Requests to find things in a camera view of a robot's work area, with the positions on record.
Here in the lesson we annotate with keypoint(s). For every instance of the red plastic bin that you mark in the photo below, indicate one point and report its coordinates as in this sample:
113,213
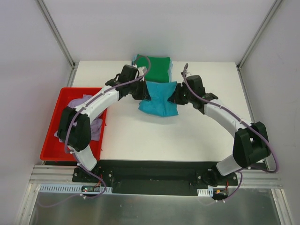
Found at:
53,149

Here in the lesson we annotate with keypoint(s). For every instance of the light blue folded t shirt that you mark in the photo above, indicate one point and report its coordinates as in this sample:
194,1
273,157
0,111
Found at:
171,68

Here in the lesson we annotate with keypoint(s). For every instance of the white slotted cable duct right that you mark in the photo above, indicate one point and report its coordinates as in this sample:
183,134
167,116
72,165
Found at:
205,192

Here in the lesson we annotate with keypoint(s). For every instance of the aluminium frame post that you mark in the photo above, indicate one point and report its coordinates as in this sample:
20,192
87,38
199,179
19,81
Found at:
54,30
263,26

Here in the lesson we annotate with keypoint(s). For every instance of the white slotted cable duct left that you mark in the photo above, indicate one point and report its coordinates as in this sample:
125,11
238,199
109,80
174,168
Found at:
74,189

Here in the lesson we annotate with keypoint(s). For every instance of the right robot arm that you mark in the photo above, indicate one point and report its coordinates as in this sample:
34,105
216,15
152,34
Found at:
250,139

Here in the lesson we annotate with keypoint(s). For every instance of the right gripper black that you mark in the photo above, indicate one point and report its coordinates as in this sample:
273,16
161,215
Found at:
175,96

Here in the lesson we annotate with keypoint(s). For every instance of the white slotted cable duct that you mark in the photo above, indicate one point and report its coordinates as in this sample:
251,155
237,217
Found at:
205,192
74,189

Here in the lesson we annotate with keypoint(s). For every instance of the green folded t shirt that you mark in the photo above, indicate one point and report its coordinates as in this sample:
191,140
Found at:
158,68

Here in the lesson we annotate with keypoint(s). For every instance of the aluminium front rail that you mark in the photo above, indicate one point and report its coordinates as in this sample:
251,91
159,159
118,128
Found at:
52,174

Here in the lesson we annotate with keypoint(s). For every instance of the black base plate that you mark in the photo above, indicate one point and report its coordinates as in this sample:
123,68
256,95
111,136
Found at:
148,177

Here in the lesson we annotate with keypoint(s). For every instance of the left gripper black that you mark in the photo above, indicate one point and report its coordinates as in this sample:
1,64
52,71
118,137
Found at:
144,91

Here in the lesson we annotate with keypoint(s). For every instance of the lavender t shirt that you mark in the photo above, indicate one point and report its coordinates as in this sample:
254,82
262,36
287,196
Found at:
78,101
96,128

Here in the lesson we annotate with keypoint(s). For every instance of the teal t shirt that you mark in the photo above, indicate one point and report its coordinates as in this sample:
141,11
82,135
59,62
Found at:
158,104

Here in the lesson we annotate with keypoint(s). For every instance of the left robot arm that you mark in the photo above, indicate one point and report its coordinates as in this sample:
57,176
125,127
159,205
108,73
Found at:
75,123

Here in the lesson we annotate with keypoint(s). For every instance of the aluminium frame post left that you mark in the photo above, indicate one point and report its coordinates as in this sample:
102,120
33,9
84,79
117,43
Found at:
54,30

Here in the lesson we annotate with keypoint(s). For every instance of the aluminium frame post right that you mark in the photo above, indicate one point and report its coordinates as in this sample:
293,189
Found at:
263,26

